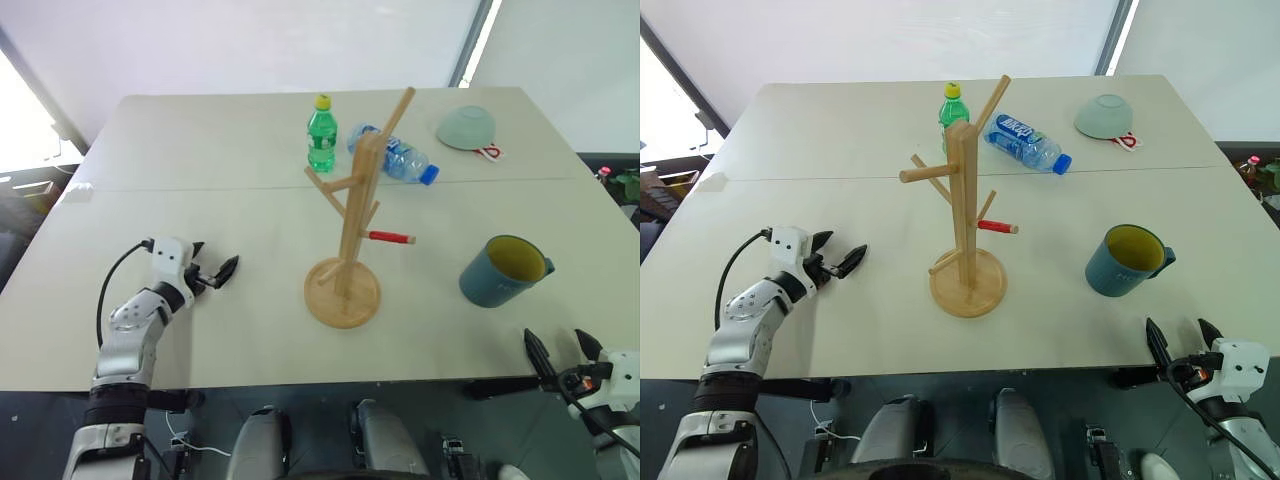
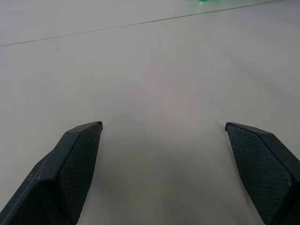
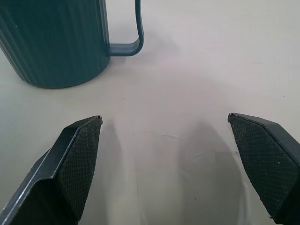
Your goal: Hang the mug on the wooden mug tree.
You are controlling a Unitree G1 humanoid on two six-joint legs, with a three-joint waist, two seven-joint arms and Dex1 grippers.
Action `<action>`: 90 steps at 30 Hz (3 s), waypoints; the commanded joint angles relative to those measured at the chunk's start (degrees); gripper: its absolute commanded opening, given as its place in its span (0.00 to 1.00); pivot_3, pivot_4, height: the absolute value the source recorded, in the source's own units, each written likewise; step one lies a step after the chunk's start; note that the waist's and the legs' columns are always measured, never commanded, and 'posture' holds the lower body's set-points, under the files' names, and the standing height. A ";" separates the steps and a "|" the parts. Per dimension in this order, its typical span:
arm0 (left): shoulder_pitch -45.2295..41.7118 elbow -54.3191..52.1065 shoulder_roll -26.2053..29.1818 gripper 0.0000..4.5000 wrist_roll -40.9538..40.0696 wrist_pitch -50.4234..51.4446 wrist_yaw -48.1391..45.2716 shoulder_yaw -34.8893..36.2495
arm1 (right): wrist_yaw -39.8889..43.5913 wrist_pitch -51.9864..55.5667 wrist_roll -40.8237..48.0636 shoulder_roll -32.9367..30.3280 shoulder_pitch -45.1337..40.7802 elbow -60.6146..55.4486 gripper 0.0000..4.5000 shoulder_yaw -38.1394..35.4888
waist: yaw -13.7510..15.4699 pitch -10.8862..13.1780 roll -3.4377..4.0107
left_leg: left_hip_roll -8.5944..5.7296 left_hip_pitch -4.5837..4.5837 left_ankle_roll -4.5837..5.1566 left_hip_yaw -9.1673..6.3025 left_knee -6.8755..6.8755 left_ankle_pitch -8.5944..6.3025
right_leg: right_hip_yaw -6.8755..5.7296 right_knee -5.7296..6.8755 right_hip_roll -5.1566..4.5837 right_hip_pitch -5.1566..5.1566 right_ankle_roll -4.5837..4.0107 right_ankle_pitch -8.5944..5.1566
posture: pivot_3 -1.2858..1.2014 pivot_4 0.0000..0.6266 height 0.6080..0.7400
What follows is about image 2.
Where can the green translucent object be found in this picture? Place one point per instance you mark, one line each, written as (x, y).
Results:
(207, 1)

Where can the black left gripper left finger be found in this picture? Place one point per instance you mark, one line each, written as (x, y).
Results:
(58, 178)

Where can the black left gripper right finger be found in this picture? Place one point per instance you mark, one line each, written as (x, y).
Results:
(264, 168)

